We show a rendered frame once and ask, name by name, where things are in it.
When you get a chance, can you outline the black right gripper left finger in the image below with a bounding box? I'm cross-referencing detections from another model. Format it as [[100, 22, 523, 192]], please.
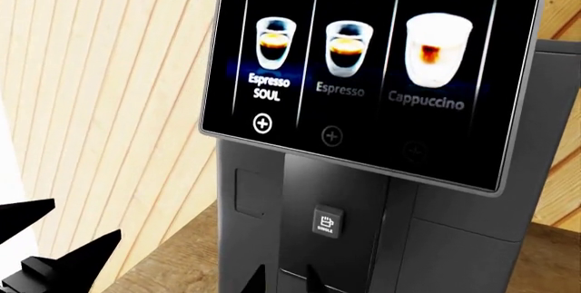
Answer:
[[243, 264, 267, 293]]

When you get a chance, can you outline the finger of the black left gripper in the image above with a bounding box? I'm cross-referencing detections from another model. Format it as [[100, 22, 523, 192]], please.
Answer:
[[0, 198, 57, 246], [44, 228, 123, 293]]

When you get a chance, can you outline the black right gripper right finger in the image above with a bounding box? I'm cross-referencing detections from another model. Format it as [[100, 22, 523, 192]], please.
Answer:
[[305, 264, 330, 293]]

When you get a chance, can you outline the square single cup button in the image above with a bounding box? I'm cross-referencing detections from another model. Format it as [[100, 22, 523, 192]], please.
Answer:
[[311, 203, 347, 240]]

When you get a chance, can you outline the dark grey coffee machine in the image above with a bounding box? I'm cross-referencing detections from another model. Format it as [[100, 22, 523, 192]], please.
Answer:
[[199, 0, 581, 293]]

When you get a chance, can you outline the black touchscreen display panel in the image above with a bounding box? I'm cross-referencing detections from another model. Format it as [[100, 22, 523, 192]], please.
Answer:
[[199, 0, 547, 200]]

